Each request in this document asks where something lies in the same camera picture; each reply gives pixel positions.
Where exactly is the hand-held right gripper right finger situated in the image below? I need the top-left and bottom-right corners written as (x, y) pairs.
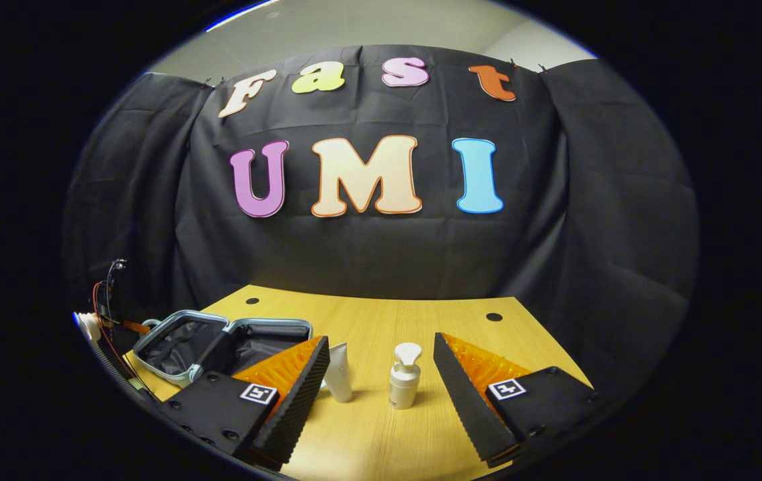
top-left (433, 332), bottom-right (600, 468)

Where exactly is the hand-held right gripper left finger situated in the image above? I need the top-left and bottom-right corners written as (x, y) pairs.
top-left (157, 335), bottom-right (331, 468)

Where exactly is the white cream tube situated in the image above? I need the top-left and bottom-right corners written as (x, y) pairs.
top-left (322, 342), bottom-right (354, 404)

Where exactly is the light blue suitcase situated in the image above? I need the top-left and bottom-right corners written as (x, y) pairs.
top-left (132, 309), bottom-right (315, 389)

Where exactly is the white pump bottle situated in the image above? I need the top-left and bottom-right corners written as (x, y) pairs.
top-left (389, 342), bottom-right (423, 410)

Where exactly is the black backdrop cloth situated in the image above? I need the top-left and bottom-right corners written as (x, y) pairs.
top-left (63, 43), bottom-right (699, 402)

